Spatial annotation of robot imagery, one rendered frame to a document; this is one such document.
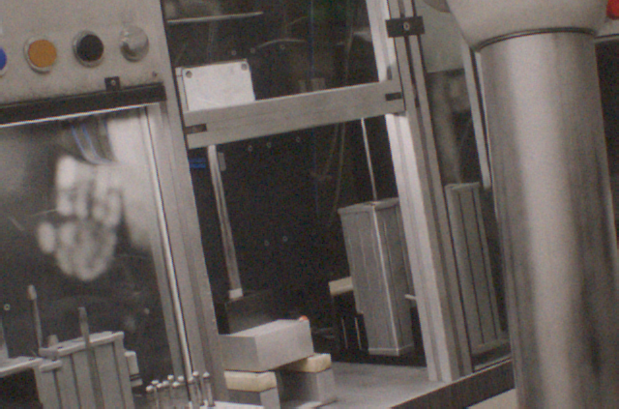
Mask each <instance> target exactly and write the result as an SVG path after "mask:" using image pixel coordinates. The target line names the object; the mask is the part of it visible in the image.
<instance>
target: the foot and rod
mask: <svg viewBox="0 0 619 409"><path fill-rule="evenodd" d="M203 153H204V159H205V164H206V170H207V176H208V182H209V187H210V193H211V199H212V205H213V210H214V216H215V223H216V227H217V233H218V239H219V246H220V251H221V256H222V262H223V267H224V273H225V279H226V285H227V290H228V296H225V297H221V298H217V299H214V300H212V302H213V308H214V313H215V318H216V325H217V330H218V335H233V334H236V333H239V332H242V331H246V330H249V329H253V328H256V327H259V326H263V325H266V324H269V323H274V322H277V320H278V317H277V311H276V305H275V300H274V293H273V290H243V291H242V288H241V283H240V278H239V272H238V265H237V260H236V254H235V248H234V242H233V237H232V231H231V225H230V219H229V214H228V208H227V202H226V197H225V190H224V184H223V179H222V178H221V169H220V162H219V156H218V151H217V145H213V146H207V147H203Z"/></svg>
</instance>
